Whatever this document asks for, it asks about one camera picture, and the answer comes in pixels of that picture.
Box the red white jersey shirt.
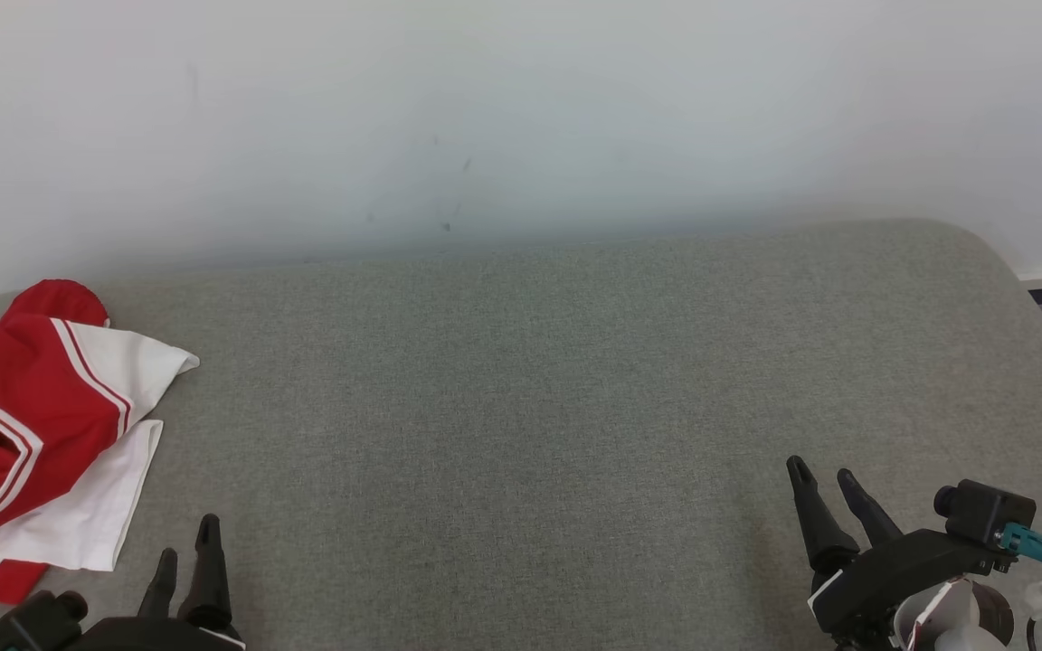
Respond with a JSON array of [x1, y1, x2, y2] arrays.
[[0, 312, 201, 605]]

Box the red white shorts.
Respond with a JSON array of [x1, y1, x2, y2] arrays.
[[0, 278, 111, 328]]

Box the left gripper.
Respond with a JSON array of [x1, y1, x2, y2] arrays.
[[64, 514, 247, 651]]

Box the teal right camera connector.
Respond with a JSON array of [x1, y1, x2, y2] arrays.
[[996, 523, 1042, 577]]

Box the grey fabric sofa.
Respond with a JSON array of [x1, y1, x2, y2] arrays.
[[0, 217, 1042, 651]]

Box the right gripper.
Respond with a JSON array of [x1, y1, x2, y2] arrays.
[[785, 455, 1019, 651]]

